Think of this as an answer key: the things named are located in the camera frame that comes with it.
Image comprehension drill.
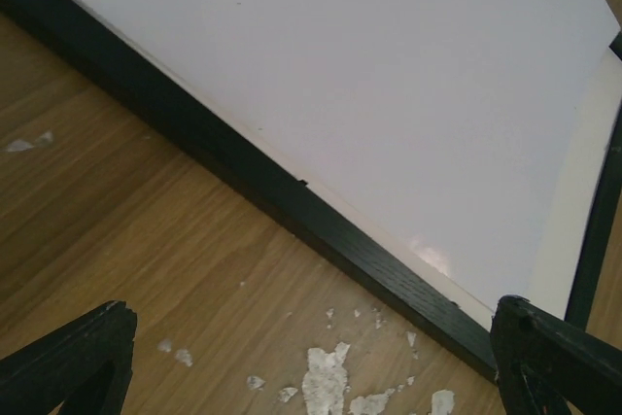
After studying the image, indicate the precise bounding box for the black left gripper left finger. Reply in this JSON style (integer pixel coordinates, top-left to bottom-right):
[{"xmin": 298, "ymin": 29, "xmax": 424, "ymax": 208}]
[{"xmin": 1, "ymin": 300, "xmax": 137, "ymax": 414}]

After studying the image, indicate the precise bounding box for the sunflower photo print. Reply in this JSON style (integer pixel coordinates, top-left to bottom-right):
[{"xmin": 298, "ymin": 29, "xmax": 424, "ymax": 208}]
[{"xmin": 75, "ymin": 0, "xmax": 621, "ymax": 323}]

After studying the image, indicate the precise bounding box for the black picture frame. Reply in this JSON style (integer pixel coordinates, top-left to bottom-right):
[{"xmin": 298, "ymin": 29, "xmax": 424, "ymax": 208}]
[{"xmin": 1, "ymin": 0, "xmax": 621, "ymax": 379}]

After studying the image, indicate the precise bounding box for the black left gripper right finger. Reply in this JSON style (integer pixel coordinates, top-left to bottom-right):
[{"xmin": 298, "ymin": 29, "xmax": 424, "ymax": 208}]
[{"xmin": 490, "ymin": 295, "xmax": 621, "ymax": 414}]

